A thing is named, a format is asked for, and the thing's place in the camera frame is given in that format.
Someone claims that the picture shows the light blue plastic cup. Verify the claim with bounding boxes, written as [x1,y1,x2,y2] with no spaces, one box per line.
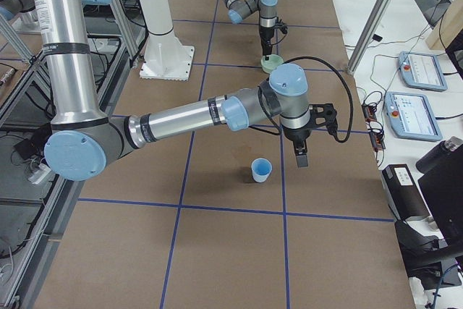
[251,158,273,183]

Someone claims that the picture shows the orange black hub device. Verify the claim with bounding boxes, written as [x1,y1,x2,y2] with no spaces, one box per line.
[362,102,386,153]

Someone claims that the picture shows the black computer monitor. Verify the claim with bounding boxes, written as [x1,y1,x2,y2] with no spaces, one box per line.
[418,146,463,244]

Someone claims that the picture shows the teach pendant tablet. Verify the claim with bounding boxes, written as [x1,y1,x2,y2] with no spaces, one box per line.
[398,51,448,92]
[384,91,443,142]

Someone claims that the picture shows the near teach pendant tablet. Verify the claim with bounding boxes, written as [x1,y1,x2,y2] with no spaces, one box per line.
[384,91,443,142]

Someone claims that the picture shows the aluminium frame post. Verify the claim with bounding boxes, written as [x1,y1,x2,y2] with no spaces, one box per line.
[347,0,391,75]

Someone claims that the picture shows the far teach pendant tablet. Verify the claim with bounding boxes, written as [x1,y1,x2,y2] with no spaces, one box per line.
[398,51,448,92]

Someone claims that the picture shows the small black square device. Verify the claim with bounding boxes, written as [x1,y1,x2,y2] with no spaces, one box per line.
[373,34,383,42]

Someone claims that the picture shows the black water bottle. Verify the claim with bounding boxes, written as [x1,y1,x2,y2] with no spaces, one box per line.
[415,136,462,174]

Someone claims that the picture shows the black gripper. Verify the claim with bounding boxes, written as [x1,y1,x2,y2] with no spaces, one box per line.
[283,126,312,168]
[259,26,273,60]

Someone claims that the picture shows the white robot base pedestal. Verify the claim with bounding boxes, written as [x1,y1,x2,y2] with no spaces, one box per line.
[140,0,195,81]

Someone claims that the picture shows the mint green ceramic bowl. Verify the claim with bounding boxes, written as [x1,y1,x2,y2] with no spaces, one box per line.
[260,54,284,74]

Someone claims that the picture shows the black box with label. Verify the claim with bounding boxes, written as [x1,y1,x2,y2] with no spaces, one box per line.
[381,164,430,221]

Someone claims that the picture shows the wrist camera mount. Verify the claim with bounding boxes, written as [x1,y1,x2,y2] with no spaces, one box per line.
[275,21,288,35]
[308,103,338,135]

